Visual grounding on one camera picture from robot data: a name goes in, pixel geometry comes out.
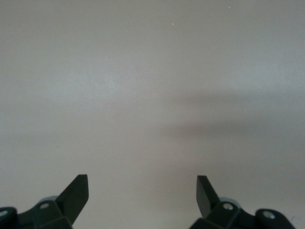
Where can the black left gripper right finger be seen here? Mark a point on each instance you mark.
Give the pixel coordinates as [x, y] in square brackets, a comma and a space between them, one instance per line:
[205, 198]

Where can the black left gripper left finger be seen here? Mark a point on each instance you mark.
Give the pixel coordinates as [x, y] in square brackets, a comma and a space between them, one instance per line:
[71, 198]

